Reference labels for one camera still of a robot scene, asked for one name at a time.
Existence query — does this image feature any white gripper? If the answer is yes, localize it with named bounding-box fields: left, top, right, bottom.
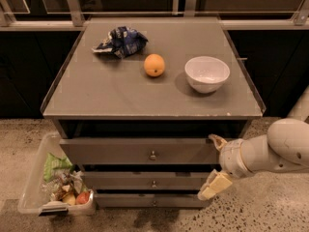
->
left=197, top=134, right=253, bottom=201

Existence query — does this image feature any grey top drawer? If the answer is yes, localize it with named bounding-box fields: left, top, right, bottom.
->
left=60, top=138, right=218, bottom=164

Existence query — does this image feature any grey drawer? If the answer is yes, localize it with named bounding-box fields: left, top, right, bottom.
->
left=83, top=172, right=210, bottom=190
left=60, top=138, right=218, bottom=164
left=95, top=193, right=210, bottom=208

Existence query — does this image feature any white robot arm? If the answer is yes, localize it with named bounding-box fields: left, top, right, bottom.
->
left=197, top=87, right=309, bottom=201

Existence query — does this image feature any grey drawer cabinet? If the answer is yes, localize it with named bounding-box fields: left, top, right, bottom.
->
left=42, top=23, right=265, bottom=196

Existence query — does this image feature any grey bottom drawer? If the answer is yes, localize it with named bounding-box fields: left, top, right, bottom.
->
left=95, top=193, right=210, bottom=208

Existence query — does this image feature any grey middle drawer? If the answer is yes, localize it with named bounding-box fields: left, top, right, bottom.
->
left=83, top=172, right=210, bottom=190

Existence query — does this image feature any white ceramic bowl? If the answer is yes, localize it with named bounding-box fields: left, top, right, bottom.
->
left=184, top=56, right=230, bottom=94

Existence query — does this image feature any orange fruit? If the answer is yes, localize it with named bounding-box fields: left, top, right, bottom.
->
left=144, top=54, right=165, bottom=77

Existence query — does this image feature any red apple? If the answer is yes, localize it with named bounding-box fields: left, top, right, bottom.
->
left=76, top=191, right=90, bottom=205

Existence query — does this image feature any crumpled blue chip bag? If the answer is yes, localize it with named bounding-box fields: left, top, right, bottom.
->
left=92, top=26, right=148, bottom=59

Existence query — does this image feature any yellow fruit in bin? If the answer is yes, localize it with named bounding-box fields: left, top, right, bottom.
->
left=62, top=193, right=76, bottom=206

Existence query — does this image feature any green snack bag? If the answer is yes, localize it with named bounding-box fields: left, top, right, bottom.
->
left=43, top=153, right=73, bottom=182

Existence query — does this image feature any clear plastic bin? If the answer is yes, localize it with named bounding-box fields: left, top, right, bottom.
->
left=17, top=132, right=96, bottom=216

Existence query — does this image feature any metal railing frame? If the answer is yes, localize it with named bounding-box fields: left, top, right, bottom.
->
left=1, top=0, right=309, bottom=30

